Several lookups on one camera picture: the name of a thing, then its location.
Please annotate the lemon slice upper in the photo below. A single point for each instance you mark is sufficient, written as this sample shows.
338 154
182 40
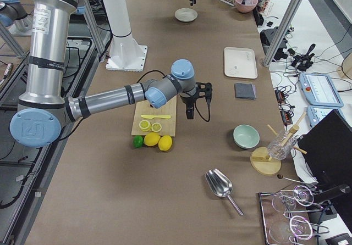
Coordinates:
156 127

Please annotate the purple cloth under grey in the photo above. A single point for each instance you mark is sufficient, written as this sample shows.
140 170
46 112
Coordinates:
254 91

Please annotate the lemon slice lower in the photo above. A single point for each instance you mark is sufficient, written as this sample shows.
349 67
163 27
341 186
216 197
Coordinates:
144 125

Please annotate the stainless steel scoop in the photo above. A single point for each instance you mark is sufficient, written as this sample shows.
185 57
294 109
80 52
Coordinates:
221 186

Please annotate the yellow lemon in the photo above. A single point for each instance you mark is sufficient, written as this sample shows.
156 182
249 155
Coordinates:
151 139
165 143

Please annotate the lemon slice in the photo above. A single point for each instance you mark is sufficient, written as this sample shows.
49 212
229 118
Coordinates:
156 127
144 125

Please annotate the bamboo cutting board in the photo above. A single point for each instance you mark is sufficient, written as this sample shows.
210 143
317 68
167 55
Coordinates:
168 125

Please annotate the aluminium frame post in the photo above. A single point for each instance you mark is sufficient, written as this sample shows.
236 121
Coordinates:
283 26

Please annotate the blue teach pendant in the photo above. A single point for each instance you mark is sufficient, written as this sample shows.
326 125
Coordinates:
316 113
320 90

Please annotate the yellow lemon near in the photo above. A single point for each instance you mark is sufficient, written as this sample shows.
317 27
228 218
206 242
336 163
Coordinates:
151 139

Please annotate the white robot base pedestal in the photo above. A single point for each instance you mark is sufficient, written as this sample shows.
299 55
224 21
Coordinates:
125 54

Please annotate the wire glass rack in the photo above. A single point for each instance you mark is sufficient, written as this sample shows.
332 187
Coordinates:
300 199

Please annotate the mint green bowl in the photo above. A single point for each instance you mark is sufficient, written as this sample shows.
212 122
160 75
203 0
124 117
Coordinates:
246 137

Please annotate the green lime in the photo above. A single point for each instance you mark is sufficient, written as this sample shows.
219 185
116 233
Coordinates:
138 141

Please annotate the yellow lemon far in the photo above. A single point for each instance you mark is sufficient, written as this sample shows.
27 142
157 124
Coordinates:
165 143

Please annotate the yellow plastic knife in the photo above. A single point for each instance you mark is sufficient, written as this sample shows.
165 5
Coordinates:
144 116

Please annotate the beige round plate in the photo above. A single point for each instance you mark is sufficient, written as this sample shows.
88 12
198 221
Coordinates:
185 15

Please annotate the black monitor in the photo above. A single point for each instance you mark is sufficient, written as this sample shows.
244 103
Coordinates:
328 147

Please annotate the grey folded cloth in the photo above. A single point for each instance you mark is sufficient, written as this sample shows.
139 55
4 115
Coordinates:
243 91

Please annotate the blue teach pendant upper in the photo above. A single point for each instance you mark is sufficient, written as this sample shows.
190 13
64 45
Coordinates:
320 90

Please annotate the wooden cup stand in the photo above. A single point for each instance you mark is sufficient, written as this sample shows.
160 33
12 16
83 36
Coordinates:
266 165

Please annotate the blue teach pendant lower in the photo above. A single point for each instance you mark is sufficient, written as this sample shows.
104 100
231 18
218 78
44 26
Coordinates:
316 113

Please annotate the cream rabbit tray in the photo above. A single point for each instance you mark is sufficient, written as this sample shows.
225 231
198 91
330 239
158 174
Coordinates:
240 63

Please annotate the clear glass cup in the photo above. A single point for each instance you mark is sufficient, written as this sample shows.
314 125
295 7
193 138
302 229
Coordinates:
281 145

